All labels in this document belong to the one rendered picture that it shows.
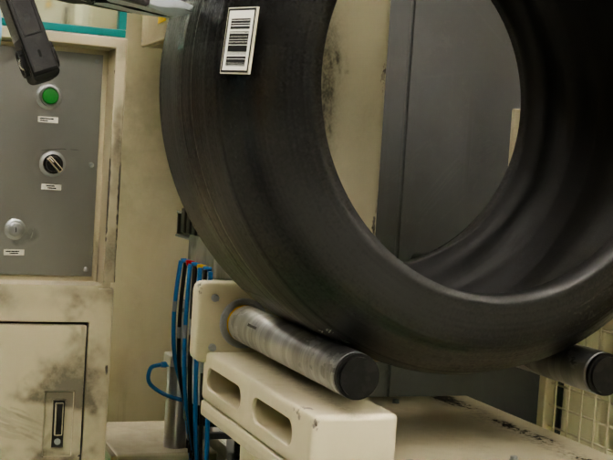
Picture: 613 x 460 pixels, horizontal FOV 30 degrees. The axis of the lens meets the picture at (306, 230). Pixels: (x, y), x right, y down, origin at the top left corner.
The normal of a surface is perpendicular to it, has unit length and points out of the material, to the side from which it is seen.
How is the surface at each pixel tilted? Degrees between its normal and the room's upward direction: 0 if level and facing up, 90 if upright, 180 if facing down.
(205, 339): 90
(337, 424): 90
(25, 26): 87
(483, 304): 101
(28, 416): 90
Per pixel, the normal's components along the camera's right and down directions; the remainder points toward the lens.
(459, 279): 0.29, -0.09
